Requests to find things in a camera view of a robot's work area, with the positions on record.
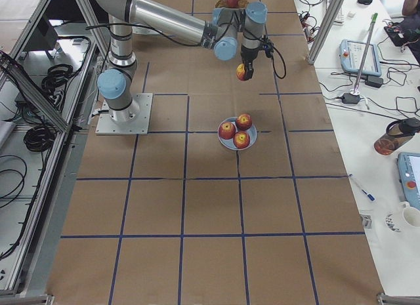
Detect white mug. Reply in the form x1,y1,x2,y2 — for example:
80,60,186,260
385,201,419,233

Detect blue white pen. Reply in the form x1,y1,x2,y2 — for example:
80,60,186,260
348,174,375,201

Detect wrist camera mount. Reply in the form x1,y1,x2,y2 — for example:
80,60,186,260
261,36,274,59

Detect dark red apple in basket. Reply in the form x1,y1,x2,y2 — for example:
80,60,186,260
226,0,239,9

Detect light blue plate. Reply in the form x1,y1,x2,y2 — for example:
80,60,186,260
218,117,257,151

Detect woven wicker basket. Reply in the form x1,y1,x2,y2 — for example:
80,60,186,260
215,0,249,9

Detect aluminium frame post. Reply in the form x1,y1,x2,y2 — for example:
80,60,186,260
306,0,344,65

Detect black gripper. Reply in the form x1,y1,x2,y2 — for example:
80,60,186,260
240,45,259,81

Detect red apple plate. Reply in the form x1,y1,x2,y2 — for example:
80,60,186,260
233,131,251,150
218,121,236,140
235,113,253,131

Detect red apple plate front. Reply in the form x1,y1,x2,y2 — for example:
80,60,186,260
233,131,251,150

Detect brown water bottle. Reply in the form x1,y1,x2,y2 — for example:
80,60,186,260
373,117,419,155

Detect red apple plate left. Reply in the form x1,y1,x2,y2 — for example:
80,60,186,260
218,121,236,140

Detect red apple plate right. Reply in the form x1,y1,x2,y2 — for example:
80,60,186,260
235,113,253,131

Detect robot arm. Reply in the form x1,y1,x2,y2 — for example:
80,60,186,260
96,0,268,134

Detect blue teach pendant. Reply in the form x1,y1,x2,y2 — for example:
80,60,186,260
339,39,382,77

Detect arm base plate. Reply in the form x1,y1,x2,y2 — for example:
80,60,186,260
96,93,153,135

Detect black computer mouse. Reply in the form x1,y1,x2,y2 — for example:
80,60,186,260
357,0,373,5

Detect red yellow apple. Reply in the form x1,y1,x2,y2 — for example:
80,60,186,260
236,64,247,81

